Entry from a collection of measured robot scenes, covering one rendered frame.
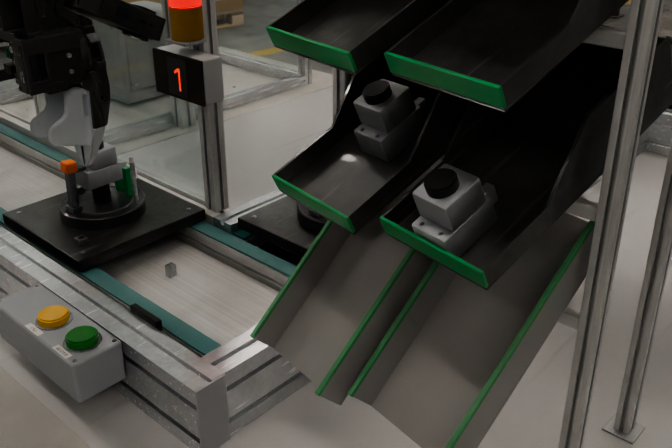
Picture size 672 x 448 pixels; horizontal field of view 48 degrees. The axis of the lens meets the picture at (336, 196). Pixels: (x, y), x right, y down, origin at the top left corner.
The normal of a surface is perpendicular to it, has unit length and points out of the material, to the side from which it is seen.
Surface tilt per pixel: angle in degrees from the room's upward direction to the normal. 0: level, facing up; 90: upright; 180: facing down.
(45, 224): 0
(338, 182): 25
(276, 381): 90
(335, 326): 45
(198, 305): 0
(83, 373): 90
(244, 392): 90
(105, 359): 90
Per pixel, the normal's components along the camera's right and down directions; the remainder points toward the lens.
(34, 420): 0.00, -0.90
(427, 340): -0.56, -0.46
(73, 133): 0.74, 0.33
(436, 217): -0.72, 0.62
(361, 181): -0.33, -0.71
